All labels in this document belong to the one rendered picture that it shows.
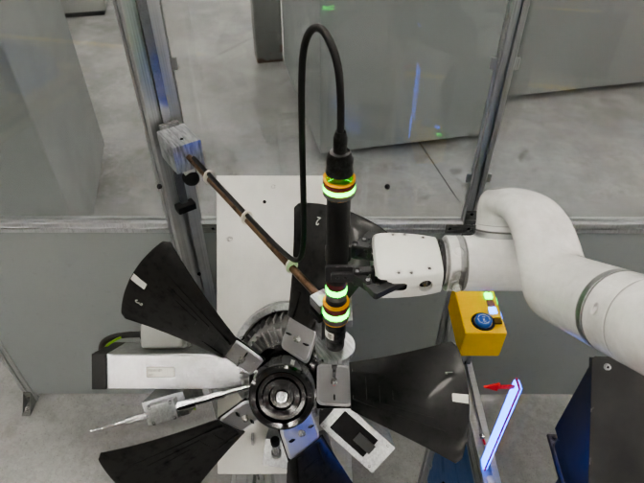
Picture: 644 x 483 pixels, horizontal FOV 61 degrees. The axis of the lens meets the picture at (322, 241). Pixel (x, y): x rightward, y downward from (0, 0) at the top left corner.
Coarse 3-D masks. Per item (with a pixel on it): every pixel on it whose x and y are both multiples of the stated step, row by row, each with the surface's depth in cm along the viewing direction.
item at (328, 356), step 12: (324, 288) 93; (312, 300) 91; (312, 312) 92; (324, 324) 93; (324, 336) 95; (348, 336) 96; (324, 348) 94; (348, 348) 94; (324, 360) 93; (336, 360) 92
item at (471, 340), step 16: (448, 304) 142; (464, 304) 133; (480, 304) 133; (496, 304) 133; (464, 320) 129; (464, 336) 128; (480, 336) 127; (496, 336) 127; (464, 352) 131; (480, 352) 131; (496, 352) 131
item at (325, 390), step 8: (320, 368) 105; (328, 368) 105; (336, 368) 106; (344, 368) 106; (320, 376) 104; (328, 376) 104; (336, 376) 104; (344, 376) 104; (320, 384) 102; (328, 384) 103; (336, 384) 103; (344, 384) 103; (320, 392) 101; (328, 392) 101; (336, 392) 102; (344, 392) 102; (320, 400) 100; (328, 400) 100; (336, 400) 100; (344, 400) 101
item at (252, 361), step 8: (240, 344) 99; (232, 352) 103; (240, 352) 102; (248, 352) 100; (232, 360) 106; (248, 360) 102; (256, 360) 101; (240, 368) 106; (248, 368) 105; (256, 368) 103
